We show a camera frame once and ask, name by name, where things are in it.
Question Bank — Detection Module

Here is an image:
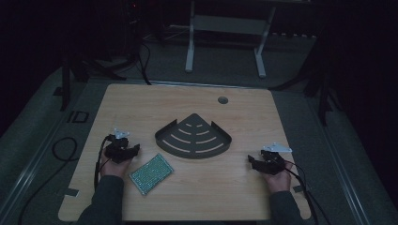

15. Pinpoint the black floor cable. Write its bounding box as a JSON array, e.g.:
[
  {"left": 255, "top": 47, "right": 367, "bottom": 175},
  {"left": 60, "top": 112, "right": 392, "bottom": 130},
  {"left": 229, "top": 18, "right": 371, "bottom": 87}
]
[{"left": 18, "top": 136, "right": 79, "bottom": 225}]

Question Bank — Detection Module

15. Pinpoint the person's left hand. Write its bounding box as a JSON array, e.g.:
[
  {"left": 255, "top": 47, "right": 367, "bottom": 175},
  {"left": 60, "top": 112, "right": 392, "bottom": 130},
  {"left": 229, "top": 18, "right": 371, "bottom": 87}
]
[{"left": 99, "top": 152, "right": 134, "bottom": 179}]

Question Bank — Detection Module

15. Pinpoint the dark grey corner shelf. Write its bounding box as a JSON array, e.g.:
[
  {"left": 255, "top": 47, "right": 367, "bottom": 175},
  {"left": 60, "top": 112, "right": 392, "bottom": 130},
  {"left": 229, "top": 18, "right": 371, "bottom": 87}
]
[{"left": 154, "top": 112, "right": 233, "bottom": 160}]

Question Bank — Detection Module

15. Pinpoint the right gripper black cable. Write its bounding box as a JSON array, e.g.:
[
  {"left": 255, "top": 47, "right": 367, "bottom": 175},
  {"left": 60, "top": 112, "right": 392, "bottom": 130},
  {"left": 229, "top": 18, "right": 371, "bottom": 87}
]
[{"left": 283, "top": 159, "right": 333, "bottom": 225}]

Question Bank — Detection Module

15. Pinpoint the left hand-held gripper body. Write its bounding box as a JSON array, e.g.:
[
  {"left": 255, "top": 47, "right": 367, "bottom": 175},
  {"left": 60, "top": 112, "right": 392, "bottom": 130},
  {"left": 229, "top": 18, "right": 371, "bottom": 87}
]
[{"left": 104, "top": 127, "right": 131, "bottom": 164}]

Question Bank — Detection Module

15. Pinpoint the green glittery rectangular pad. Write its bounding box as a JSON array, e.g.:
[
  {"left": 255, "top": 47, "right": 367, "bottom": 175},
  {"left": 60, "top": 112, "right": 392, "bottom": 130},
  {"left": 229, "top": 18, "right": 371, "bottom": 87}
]
[{"left": 129, "top": 153, "right": 175, "bottom": 196}]

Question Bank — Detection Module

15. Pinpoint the white metal stand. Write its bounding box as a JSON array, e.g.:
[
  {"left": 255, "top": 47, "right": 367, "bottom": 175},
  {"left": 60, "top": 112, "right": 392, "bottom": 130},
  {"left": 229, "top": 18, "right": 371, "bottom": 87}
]
[{"left": 184, "top": 0, "right": 277, "bottom": 80}]

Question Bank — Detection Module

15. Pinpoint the black tripod stand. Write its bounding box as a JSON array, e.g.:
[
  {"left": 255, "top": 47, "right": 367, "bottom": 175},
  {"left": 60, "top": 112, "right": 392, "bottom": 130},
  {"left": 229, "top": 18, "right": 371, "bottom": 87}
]
[
  {"left": 271, "top": 34, "right": 344, "bottom": 127},
  {"left": 60, "top": 37, "right": 152, "bottom": 113}
]

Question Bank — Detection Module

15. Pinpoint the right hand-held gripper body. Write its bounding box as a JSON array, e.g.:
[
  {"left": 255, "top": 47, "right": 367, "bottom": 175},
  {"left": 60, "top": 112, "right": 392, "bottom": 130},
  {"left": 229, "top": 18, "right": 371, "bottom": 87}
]
[{"left": 258, "top": 142, "right": 294, "bottom": 176}]

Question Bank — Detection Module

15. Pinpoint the person's right hand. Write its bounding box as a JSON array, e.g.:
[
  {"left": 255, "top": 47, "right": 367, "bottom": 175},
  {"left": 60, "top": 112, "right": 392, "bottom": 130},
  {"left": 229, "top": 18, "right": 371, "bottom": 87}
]
[{"left": 262, "top": 166, "right": 294, "bottom": 195}]

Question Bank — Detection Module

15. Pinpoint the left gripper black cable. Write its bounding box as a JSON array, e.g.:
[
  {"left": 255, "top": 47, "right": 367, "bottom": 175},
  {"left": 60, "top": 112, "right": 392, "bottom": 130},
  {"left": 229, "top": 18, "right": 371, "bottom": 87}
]
[{"left": 93, "top": 134, "right": 115, "bottom": 191}]

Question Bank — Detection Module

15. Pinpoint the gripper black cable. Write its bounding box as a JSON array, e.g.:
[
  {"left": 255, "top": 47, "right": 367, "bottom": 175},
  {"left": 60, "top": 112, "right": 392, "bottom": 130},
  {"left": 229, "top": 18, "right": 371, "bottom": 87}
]
[
  {"left": 283, "top": 159, "right": 333, "bottom": 225},
  {"left": 93, "top": 134, "right": 115, "bottom": 191}
]

